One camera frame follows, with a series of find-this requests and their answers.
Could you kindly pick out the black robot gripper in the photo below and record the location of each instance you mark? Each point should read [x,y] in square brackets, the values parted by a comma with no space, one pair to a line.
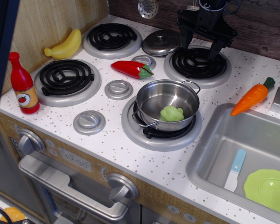
[208,22]

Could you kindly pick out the green toy broccoli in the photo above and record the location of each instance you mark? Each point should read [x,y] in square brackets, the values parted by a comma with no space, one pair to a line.
[171,114]

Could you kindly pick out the stainless steel pan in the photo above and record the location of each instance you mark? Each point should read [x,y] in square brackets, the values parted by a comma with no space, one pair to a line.
[153,97]

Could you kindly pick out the back right black burner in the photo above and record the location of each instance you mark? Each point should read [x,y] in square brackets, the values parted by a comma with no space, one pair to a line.
[192,64]

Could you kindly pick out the black burner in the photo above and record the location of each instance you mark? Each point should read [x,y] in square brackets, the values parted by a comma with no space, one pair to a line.
[157,140]
[66,82]
[112,41]
[192,64]

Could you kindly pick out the steel pot lid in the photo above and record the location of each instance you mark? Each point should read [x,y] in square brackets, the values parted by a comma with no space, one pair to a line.
[161,42]

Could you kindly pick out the grey stove knob back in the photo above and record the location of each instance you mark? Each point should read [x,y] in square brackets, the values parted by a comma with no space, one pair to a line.
[145,59]

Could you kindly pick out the grey stove knob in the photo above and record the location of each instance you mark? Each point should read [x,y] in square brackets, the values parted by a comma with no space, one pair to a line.
[145,59]
[118,90]
[89,123]

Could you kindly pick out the hanging slotted metal spoon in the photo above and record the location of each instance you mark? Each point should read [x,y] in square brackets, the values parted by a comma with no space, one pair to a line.
[148,9]

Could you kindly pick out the red toy chili pepper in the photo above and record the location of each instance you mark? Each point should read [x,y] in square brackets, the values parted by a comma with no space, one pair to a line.
[133,69]

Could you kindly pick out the orange toy carrot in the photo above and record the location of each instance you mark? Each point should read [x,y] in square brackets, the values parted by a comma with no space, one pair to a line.
[254,96]

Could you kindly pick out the back left black burner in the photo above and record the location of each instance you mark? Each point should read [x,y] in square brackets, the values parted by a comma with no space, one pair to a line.
[112,41]

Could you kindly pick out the grey stove knob middle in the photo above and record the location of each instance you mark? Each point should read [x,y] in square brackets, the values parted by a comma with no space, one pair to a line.
[118,90]

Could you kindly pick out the silver toy sink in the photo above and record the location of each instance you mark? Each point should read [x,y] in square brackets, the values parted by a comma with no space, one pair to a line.
[255,133]

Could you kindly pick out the front right black burner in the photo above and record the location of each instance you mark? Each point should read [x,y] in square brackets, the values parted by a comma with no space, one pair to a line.
[157,140]

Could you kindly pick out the yellow toy banana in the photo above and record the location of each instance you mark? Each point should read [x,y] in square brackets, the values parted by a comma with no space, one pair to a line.
[66,49]

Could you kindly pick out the grey stove knob front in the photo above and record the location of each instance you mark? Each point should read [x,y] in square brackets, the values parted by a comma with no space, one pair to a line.
[89,123]

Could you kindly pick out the front left black burner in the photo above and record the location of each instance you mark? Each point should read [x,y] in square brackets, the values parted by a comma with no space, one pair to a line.
[66,82]

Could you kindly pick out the green toy plate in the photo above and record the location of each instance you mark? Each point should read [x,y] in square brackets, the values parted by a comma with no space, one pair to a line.
[263,187]

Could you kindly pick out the right silver oven knob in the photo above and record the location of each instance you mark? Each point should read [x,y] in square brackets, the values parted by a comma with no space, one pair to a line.
[121,187]

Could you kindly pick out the silver oven knob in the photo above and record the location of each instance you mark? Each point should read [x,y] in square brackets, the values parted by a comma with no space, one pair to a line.
[29,142]
[121,187]

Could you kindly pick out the oven clock display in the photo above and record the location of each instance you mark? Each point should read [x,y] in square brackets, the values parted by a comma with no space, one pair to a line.
[75,159]

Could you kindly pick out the red toy ketchup bottle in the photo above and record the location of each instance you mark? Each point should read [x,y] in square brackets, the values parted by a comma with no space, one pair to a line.
[23,86]

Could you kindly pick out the left silver oven knob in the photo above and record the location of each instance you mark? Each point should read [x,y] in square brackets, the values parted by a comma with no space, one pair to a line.
[29,142]

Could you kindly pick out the yellow object on floor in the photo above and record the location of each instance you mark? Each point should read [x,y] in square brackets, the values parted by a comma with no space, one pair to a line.
[14,214]

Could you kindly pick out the blue handled toy knife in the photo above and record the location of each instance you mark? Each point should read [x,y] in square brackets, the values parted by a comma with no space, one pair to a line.
[232,179]

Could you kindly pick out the silver oven door handle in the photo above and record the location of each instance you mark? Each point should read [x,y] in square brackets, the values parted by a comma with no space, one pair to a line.
[59,183]

